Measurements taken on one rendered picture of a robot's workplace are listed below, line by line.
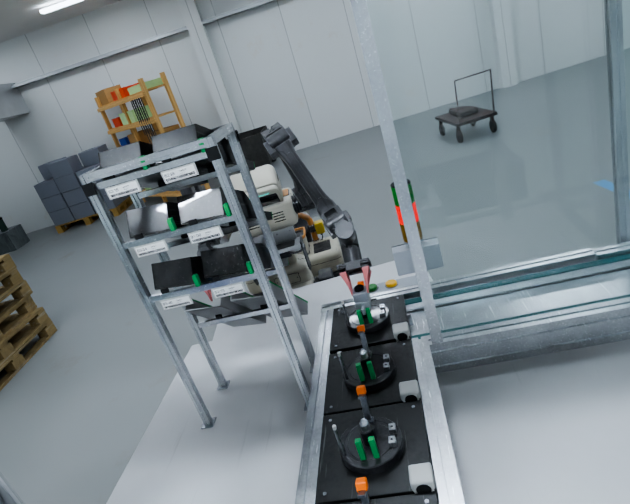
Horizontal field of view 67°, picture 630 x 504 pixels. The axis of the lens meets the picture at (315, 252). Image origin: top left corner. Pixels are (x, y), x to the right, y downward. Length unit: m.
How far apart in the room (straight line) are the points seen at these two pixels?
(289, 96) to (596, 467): 9.44
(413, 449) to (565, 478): 0.30
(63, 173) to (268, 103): 4.18
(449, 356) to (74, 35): 10.24
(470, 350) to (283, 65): 9.07
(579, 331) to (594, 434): 0.30
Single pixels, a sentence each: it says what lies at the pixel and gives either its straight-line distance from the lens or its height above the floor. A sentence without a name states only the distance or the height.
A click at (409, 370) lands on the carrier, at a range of 1.27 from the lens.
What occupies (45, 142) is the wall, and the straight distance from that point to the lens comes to 11.53.
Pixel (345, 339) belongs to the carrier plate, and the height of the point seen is 0.97.
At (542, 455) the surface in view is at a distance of 1.20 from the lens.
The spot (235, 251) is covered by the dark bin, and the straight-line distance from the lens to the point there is 1.26.
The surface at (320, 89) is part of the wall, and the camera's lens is 10.12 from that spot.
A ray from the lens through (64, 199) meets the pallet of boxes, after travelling 10.47.
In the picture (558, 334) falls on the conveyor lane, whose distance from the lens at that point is 1.42.
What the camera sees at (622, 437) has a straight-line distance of 1.25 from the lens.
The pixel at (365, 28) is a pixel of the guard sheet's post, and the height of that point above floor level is 1.77.
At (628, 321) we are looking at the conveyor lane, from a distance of 1.47.
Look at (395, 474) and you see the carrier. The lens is 1.05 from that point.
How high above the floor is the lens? 1.76
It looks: 22 degrees down
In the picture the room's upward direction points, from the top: 18 degrees counter-clockwise
